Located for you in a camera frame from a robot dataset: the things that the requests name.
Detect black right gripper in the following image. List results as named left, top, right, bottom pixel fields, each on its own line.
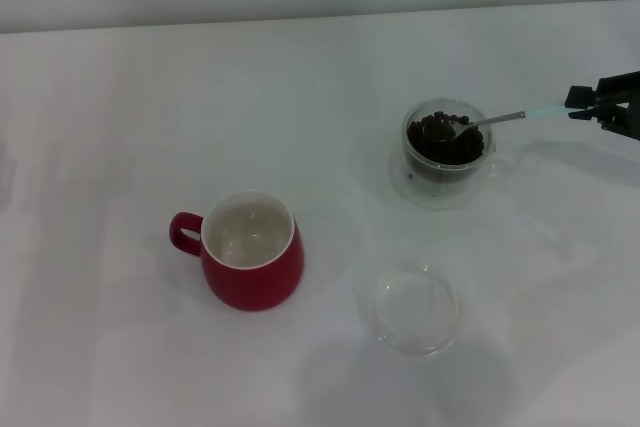
left=564, top=70, right=640, bottom=142

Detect dark coffee beans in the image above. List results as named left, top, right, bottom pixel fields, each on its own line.
left=406, top=110, right=485, bottom=167

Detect clear double-wall glass cup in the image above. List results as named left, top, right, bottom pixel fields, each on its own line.
left=389, top=98, right=521, bottom=212

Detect spoon with light blue handle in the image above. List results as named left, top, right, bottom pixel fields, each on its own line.
left=447, top=104, right=572, bottom=141

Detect red ceramic mug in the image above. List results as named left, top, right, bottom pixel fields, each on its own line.
left=168, top=189, right=305, bottom=312

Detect clear glass dish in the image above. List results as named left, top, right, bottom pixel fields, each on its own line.
left=357, top=264, right=461, bottom=359

